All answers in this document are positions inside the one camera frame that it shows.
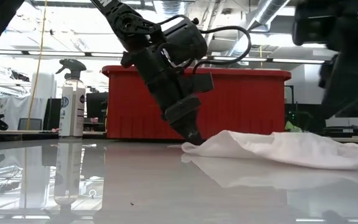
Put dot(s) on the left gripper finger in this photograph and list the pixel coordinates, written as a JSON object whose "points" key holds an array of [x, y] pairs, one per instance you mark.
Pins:
{"points": [[197, 140], [183, 112]]}

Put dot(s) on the pale pink underwear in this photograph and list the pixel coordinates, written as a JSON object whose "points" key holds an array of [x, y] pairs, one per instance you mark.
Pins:
{"points": [[291, 149]]}

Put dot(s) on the red plastic bin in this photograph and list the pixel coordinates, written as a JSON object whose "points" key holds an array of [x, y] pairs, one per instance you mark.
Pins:
{"points": [[244, 102]]}

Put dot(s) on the green cloth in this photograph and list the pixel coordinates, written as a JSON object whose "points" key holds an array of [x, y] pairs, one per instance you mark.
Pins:
{"points": [[292, 127]]}

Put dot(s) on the clear spray bottle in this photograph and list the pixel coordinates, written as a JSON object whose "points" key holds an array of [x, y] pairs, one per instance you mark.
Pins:
{"points": [[71, 109]]}

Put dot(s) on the long ceiling light strip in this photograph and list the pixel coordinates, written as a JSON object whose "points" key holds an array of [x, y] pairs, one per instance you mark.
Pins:
{"points": [[57, 53]]}

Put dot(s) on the black upright panel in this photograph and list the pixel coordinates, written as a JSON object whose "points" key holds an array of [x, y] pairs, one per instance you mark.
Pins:
{"points": [[52, 113]]}

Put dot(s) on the grey chair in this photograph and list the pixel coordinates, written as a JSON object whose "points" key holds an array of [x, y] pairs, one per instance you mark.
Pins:
{"points": [[30, 124]]}

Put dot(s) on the white hanging cloth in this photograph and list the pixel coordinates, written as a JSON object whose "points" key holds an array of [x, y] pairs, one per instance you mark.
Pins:
{"points": [[8, 109]]}

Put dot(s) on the light wooden desk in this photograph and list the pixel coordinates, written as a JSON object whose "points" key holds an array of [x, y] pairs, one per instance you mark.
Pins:
{"points": [[11, 132]]}

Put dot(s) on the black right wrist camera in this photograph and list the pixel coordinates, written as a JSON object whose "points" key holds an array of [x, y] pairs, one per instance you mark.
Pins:
{"points": [[312, 28]]}

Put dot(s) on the ribbed silver ventilation duct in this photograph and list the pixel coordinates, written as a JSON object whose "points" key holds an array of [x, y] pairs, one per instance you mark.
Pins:
{"points": [[171, 6]]}

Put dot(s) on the smooth silver ventilation duct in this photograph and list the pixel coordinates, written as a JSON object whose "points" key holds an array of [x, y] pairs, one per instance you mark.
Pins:
{"points": [[266, 12]]}

